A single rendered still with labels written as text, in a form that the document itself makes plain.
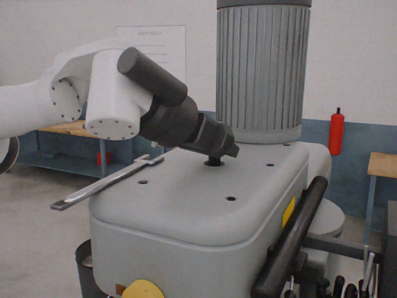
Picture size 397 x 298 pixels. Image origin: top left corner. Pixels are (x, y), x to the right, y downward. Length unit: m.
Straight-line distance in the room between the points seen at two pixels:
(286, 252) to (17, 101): 0.42
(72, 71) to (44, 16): 6.54
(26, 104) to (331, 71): 4.45
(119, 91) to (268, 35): 0.40
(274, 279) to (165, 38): 5.20
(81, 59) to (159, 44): 5.13
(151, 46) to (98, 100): 5.26
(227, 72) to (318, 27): 4.07
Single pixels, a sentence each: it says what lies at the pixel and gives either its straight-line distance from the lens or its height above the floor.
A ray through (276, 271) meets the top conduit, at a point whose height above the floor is 1.81.
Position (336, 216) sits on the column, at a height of 1.56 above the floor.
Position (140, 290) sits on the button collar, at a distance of 0.52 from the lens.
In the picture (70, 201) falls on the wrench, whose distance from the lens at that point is 0.52.
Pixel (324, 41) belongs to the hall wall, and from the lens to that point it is 4.83.
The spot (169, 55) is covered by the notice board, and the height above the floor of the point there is 1.96.
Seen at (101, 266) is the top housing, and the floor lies 1.79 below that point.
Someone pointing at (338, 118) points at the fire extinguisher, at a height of 1.26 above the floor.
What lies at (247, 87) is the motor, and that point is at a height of 2.01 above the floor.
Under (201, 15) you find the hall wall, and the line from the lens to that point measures 5.32.
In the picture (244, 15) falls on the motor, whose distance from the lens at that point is 0.78.
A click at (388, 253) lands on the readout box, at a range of 0.88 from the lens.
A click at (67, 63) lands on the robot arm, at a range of 0.53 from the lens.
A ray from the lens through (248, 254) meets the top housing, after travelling 0.49.
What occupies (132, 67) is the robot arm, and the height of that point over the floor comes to 2.07.
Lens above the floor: 2.09
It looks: 15 degrees down
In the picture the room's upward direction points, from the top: straight up
